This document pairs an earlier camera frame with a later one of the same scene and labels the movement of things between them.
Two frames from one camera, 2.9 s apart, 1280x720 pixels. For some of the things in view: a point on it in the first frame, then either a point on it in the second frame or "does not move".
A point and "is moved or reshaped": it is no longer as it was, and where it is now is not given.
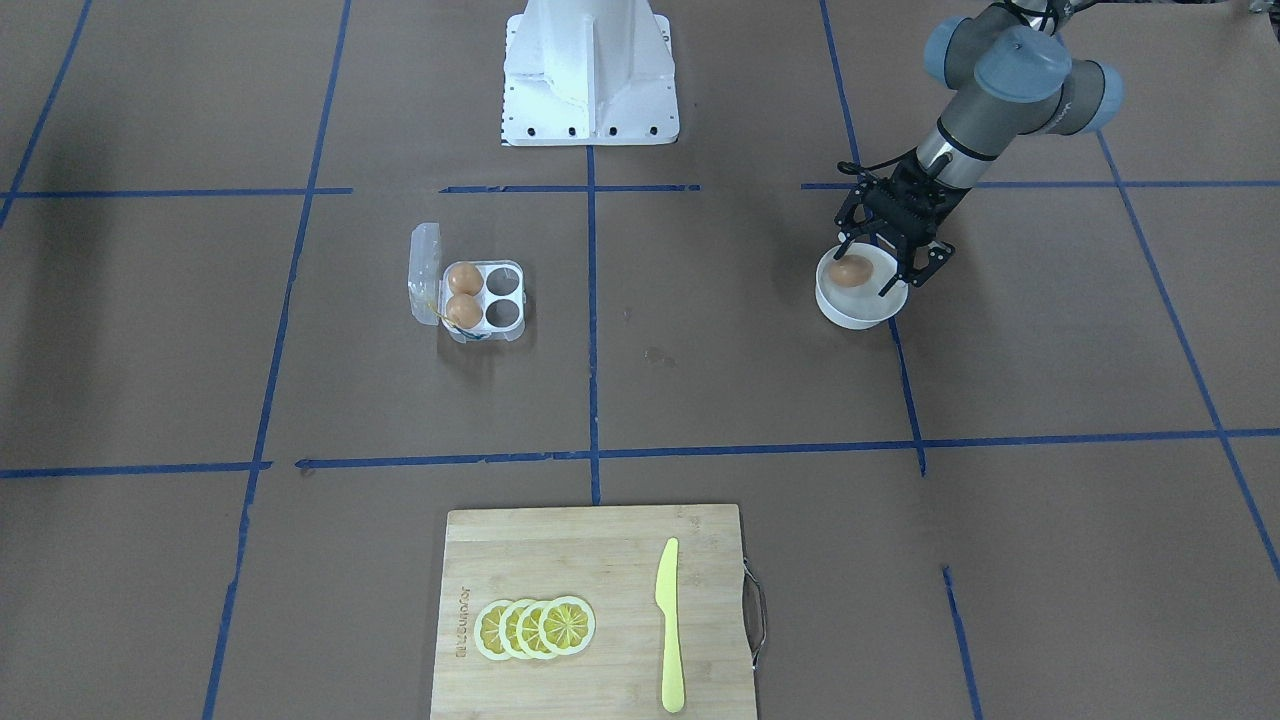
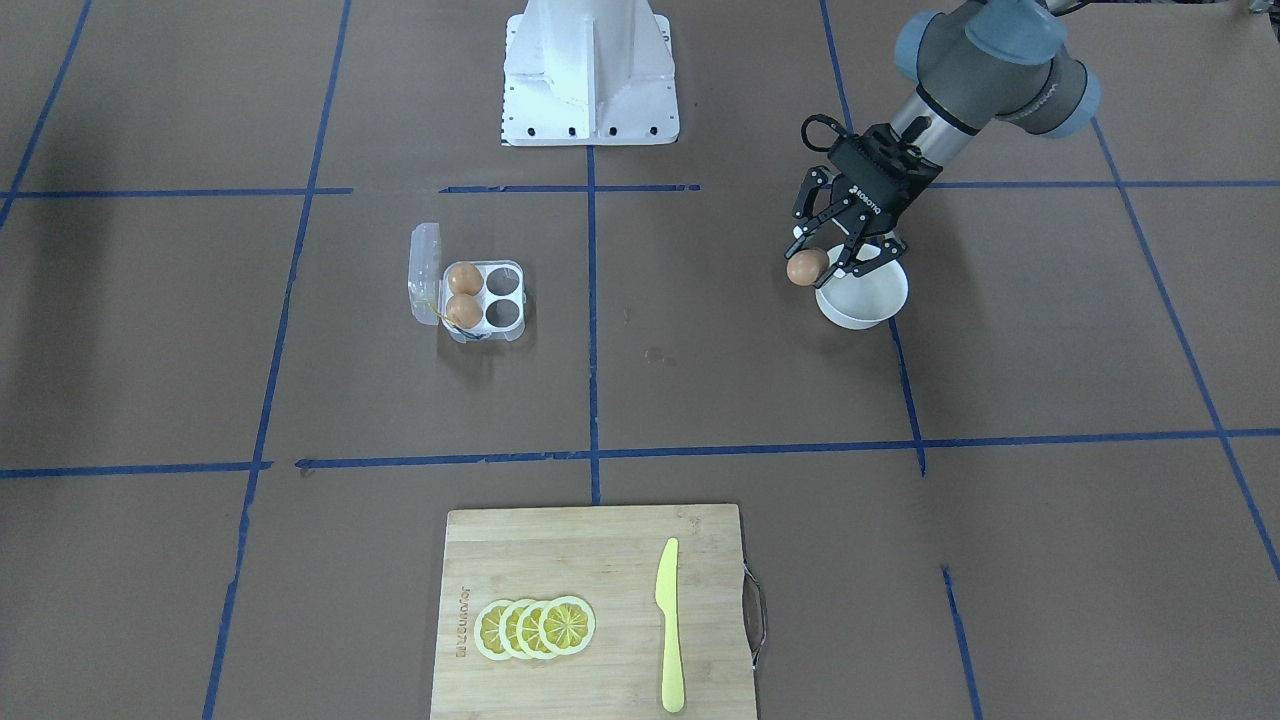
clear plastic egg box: [503, 314] does not move
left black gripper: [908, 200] -> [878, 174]
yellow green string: [452, 322] does not move
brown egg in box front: [464, 311] does not move
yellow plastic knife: [667, 599] does not move
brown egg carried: [851, 270] is moved or reshaped
